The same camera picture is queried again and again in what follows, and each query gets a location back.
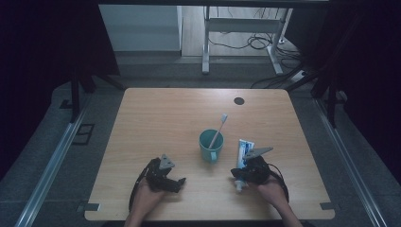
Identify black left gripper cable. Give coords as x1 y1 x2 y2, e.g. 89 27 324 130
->
128 165 152 212

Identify person's right hand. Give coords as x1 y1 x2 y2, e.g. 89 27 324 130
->
248 176 287 208

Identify black floor cables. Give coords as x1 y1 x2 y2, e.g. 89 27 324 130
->
207 8 313 89

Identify white power strip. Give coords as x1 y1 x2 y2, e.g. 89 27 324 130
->
289 69 308 83

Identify dark curtain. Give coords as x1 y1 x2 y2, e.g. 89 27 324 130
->
285 0 401 183
0 0 121 183

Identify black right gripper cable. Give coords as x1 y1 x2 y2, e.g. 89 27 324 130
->
266 163 290 203

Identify white desk frame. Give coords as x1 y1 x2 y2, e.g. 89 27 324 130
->
201 6 294 76

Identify pink toothbrush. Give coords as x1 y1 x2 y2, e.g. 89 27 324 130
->
207 113 229 149

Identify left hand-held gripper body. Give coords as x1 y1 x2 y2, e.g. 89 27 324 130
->
146 153 176 194

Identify black metal stand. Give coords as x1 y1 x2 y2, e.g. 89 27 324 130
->
310 70 348 129
69 67 126 124

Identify person's left hand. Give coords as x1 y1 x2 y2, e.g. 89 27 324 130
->
130 179 166 218

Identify blue white toothpaste tube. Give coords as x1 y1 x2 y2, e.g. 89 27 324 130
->
235 139 255 193

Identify white cabinet panel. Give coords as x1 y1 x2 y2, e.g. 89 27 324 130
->
97 4 183 52

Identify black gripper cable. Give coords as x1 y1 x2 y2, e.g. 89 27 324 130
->
128 165 152 212
266 163 290 203

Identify teal cup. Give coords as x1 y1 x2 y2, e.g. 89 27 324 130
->
198 128 225 165

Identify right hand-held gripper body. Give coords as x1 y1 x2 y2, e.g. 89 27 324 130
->
242 146 274 185

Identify aluminium rail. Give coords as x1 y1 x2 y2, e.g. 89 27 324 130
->
13 100 91 227
314 97 388 227

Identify black floor bracket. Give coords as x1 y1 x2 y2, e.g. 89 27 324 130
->
71 123 96 147

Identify grey table corner bracket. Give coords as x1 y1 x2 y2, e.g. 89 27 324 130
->
319 201 337 212
76 201 102 213

